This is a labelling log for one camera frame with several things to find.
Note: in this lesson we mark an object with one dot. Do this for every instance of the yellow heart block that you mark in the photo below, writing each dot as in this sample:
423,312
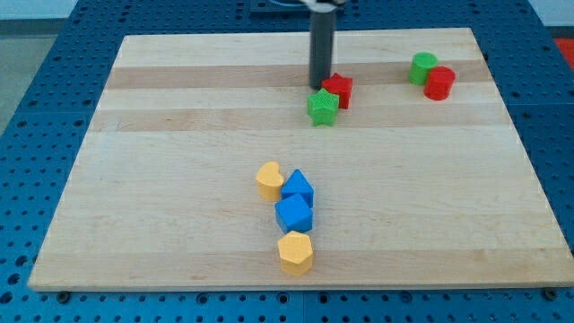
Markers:
270,181

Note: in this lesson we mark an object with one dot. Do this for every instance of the red star block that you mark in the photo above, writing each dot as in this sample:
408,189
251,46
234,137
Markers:
339,85

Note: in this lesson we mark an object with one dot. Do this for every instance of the green star block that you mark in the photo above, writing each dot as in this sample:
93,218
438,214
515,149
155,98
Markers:
323,108

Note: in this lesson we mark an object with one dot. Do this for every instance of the green cylinder block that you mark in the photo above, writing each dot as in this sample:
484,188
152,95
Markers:
422,63

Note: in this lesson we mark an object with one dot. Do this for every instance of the blue cube block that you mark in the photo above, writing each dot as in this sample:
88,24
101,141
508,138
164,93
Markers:
294,214

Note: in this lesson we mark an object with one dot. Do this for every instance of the blue triangle block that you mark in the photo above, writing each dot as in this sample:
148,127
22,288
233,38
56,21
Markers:
297,183

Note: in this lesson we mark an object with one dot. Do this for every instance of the red cylinder block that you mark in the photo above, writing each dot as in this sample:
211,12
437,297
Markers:
439,82

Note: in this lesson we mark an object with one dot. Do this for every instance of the yellow hexagon block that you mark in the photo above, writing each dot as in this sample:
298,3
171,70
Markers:
296,253

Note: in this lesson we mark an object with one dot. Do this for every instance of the light wooden board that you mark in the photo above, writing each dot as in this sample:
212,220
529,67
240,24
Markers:
410,193

